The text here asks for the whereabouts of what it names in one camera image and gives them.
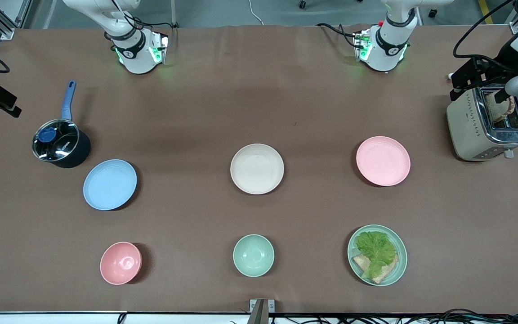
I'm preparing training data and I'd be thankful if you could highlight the brown bread slice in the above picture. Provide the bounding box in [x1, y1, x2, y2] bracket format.
[353, 253, 399, 285]

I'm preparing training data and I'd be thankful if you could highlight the pink plate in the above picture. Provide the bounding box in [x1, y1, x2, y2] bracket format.
[356, 136, 411, 187]

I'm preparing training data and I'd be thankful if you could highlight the green plate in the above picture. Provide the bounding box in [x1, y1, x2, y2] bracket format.
[347, 224, 408, 287]

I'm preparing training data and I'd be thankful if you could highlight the metal bracket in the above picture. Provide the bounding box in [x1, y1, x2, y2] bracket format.
[249, 298, 276, 324]

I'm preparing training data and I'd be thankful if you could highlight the pink bowl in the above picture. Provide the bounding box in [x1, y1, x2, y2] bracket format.
[100, 242, 143, 285]

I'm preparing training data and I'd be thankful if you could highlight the black left arm base cable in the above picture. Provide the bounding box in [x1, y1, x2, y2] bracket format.
[316, 22, 359, 48]

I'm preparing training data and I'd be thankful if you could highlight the beige plate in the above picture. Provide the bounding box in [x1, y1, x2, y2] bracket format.
[230, 144, 285, 195]

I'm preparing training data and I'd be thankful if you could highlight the toast slice in toaster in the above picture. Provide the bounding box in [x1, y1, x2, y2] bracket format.
[485, 91, 516, 125]

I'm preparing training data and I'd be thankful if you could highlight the green bowl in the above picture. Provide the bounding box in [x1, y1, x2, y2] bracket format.
[233, 234, 275, 278]

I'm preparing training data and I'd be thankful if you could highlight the light blue plate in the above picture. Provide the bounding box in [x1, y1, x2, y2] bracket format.
[83, 159, 138, 211]

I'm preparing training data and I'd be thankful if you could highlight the glass lid with blue knob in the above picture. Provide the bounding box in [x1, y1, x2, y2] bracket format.
[32, 118, 80, 162]

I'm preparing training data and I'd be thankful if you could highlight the white cable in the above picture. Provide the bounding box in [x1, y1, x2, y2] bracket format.
[247, 0, 265, 26]

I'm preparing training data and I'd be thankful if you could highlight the green lettuce leaf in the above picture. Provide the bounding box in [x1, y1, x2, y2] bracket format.
[354, 230, 398, 280]

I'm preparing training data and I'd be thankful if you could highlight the black cable bundle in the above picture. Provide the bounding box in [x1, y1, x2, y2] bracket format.
[268, 308, 518, 324]

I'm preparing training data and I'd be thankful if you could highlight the dark saucepan with blue handle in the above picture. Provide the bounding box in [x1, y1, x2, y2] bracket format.
[32, 80, 92, 169]

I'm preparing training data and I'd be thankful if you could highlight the beige and chrome toaster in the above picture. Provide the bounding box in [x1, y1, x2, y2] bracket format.
[446, 85, 518, 162]

